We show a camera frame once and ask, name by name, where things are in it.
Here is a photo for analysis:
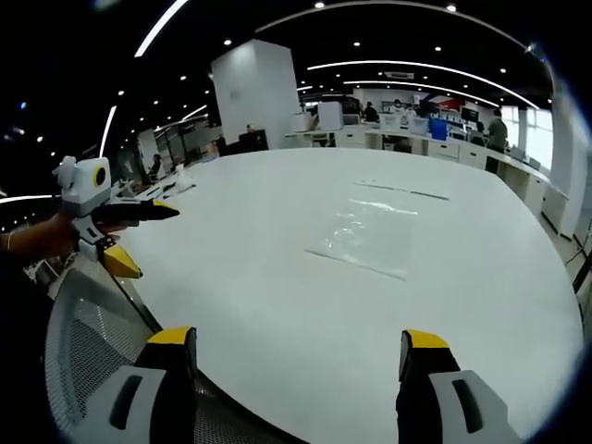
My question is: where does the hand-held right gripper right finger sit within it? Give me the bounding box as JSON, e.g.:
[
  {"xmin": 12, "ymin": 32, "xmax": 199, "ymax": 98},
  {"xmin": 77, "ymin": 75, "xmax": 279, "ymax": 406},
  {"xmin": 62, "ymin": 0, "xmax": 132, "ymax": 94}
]
[{"xmin": 395, "ymin": 328, "xmax": 524, "ymax": 444}]

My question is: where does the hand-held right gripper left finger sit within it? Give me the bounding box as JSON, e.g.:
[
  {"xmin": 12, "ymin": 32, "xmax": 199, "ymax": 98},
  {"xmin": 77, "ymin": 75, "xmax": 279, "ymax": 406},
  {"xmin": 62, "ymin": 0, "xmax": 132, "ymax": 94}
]
[{"xmin": 85, "ymin": 326, "xmax": 200, "ymax": 444}]

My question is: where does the crumpled white plastic bag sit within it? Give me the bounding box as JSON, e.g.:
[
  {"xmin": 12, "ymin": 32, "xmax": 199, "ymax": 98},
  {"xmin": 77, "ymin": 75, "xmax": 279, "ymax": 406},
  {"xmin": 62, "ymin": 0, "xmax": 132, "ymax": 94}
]
[{"xmin": 171, "ymin": 165, "xmax": 198, "ymax": 191}]

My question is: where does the person's left hand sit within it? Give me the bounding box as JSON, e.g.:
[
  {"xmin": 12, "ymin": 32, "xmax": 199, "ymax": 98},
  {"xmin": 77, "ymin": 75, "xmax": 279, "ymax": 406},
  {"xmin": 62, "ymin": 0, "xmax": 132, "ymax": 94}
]
[{"xmin": 12, "ymin": 211, "xmax": 80, "ymax": 261}]

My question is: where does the ceiling light strip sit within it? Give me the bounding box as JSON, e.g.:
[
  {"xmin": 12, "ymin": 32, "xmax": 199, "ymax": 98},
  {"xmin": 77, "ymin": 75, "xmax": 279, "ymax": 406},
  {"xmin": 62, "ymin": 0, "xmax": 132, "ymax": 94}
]
[
  {"xmin": 99, "ymin": 105, "xmax": 118, "ymax": 159},
  {"xmin": 133, "ymin": 0, "xmax": 191, "ymax": 59},
  {"xmin": 306, "ymin": 59, "xmax": 541, "ymax": 111}
]

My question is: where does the grey mesh office chair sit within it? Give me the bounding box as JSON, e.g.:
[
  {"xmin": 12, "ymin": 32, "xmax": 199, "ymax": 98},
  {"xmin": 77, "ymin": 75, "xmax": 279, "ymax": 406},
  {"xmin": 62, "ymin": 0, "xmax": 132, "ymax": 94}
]
[{"xmin": 43, "ymin": 266, "xmax": 297, "ymax": 444}]

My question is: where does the black low cabinet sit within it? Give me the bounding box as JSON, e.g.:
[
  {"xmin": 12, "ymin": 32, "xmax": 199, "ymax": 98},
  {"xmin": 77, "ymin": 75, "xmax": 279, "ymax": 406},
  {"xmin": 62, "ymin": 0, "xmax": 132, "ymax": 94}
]
[{"xmin": 237, "ymin": 129, "xmax": 270, "ymax": 152}]

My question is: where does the white square column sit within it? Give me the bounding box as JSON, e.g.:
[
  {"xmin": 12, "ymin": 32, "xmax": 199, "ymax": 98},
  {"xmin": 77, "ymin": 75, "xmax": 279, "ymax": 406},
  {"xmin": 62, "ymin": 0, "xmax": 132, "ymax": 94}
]
[{"xmin": 210, "ymin": 38, "xmax": 302, "ymax": 152}]

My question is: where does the white box appliance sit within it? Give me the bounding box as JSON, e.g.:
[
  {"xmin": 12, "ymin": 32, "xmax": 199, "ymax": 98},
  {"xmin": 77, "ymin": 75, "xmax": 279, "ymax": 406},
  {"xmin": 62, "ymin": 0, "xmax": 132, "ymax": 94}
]
[{"xmin": 317, "ymin": 102, "xmax": 345, "ymax": 132}]

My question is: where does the blue plastic crate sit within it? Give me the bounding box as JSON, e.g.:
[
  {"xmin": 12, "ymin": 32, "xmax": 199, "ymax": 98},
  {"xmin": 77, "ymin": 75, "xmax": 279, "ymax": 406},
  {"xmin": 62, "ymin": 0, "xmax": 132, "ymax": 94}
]
[{"xmin": 427, "ymin": 117, "xmax": 450, "ymax": 141}]

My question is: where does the bright window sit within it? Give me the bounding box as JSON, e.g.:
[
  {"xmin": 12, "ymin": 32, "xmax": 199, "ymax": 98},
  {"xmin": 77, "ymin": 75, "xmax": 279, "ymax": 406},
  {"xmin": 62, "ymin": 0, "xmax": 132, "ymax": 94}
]
[{"xmin": 501, "ymin": 105, "xmax": 555, "ymax": 173}]

